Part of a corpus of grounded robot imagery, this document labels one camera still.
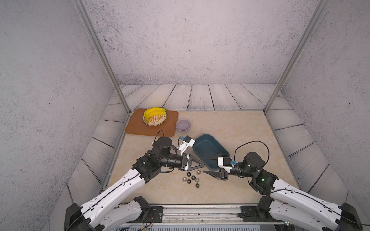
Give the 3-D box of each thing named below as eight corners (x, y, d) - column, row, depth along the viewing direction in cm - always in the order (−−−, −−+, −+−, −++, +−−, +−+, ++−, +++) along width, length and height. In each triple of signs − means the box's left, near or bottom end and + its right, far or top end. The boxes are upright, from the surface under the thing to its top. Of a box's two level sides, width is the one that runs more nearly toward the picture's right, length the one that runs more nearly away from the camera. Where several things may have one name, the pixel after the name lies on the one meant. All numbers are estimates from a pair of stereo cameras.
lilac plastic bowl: (174, 132, 109) (174, 127, 105) (178, 122, 116) (177, 117, 112) (188, 134, 108) (188, 129, 104) (191, 124, 114) (191, 119, 110)
